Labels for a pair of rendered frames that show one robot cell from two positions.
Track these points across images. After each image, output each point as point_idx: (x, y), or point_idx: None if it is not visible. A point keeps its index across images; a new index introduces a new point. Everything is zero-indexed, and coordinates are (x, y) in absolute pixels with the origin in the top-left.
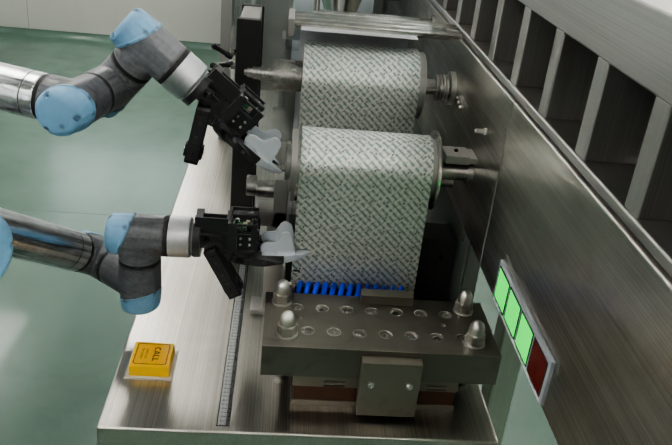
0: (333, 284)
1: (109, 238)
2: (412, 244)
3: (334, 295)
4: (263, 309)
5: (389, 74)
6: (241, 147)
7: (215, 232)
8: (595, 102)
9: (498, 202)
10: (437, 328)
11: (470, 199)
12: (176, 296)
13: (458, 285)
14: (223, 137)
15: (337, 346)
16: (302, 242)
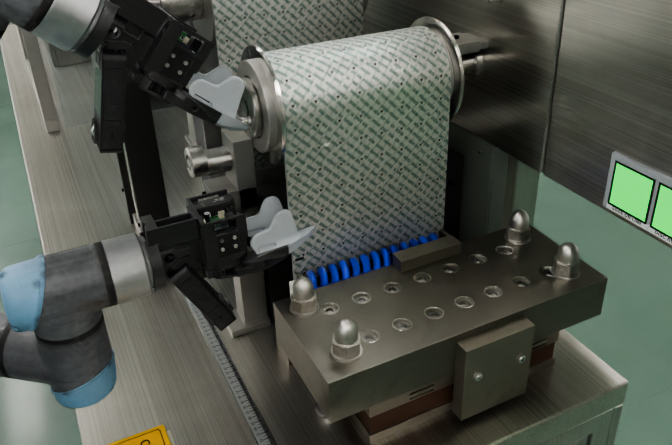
0: (354, 260)
1: (17, 310)
2: (436, 175)
3: (362, 274)
4: (248, 325)
5: None
6: (193, 102)
7: (180, 244)
8: None
9: (571, 80)
10: (511, 270)
11: (485, 96)
12: (117, 351)
13: (484, 209)
14: (159, 95)
15: (423, 342)
16: (301, 218)
